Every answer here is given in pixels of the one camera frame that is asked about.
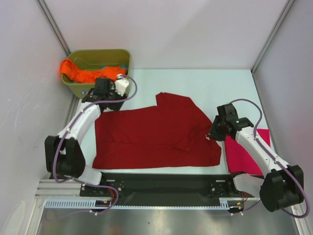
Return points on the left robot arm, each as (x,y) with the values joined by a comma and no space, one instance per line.
(64,157)

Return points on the right corner aluminium post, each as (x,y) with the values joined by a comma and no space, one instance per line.
(278,24)

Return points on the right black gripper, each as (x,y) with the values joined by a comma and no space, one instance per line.
(212,134)

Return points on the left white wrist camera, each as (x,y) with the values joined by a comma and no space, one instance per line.
(121,84)

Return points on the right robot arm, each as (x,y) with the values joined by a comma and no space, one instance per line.
(283,184)

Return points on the folded magenta t shirt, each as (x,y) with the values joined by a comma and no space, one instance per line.
(238,159)

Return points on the left corner aluminium post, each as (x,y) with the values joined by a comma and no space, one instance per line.
(53,25)

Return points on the olive green plastic bin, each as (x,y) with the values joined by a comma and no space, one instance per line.
(94,59)

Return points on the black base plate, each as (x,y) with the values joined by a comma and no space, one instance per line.
(175,190)

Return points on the white slotted cable duct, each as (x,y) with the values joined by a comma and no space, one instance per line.
(77,203)

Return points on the teal cloth in bin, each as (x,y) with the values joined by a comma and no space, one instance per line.
(122,67)

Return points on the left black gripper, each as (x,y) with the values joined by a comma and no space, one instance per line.
(113,90)

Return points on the aluminium rail frame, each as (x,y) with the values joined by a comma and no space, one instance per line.
(48,188)

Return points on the dark red t shirt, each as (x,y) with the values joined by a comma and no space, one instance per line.
(173,133)

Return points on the orange t shirt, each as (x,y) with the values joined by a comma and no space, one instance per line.
(77,75)

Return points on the corner aluminium post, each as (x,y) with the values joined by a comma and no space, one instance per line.
(53,25)
(278,24)

